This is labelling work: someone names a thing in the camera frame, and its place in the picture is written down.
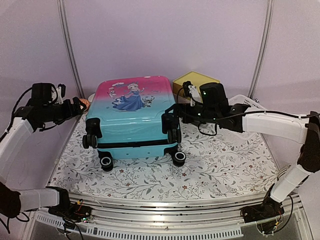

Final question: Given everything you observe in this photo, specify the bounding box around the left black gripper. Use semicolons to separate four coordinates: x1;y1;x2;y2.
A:
42;96;87;125

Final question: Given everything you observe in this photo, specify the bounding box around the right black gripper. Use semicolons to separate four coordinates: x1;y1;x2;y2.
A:
165;102;220;124

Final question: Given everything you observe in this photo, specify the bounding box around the pink and teal kids suitcase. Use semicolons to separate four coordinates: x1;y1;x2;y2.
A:
82;75;186;172

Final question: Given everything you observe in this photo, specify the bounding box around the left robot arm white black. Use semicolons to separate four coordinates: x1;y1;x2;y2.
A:
0;83;87;219

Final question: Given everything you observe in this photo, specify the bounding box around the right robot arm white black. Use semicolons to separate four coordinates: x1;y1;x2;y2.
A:
161;81;320;222

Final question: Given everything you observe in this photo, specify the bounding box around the orange patterned ceramic bowl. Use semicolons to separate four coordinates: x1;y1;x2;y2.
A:
79;98;91;110

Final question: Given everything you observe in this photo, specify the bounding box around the white ceramic bowl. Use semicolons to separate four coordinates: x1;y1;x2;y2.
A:
87;93;95;103

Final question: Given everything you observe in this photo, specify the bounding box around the yellow and white storage box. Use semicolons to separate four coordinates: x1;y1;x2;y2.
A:
172;71;220;103

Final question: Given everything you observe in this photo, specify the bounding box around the white plastic mesh basket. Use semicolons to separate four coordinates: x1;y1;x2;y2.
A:
228;94;266;111

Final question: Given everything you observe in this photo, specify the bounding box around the floral white tablecloth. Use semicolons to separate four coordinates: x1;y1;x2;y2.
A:
49;118;278;201

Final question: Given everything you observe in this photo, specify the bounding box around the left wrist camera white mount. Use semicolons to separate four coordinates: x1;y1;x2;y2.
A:
50;84;66;105

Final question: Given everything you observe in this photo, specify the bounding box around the left metal wall post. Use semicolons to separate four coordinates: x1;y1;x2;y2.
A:
56;0;85;98

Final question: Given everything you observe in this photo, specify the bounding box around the metal wall post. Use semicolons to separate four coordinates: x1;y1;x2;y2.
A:
56;0;85;98
247;0;274;99

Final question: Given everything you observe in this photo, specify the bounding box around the aluminium front rail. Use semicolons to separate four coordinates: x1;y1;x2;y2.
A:
32;192;303;238

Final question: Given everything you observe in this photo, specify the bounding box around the right metal wall post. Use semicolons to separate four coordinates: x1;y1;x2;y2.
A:
247;0;274;99

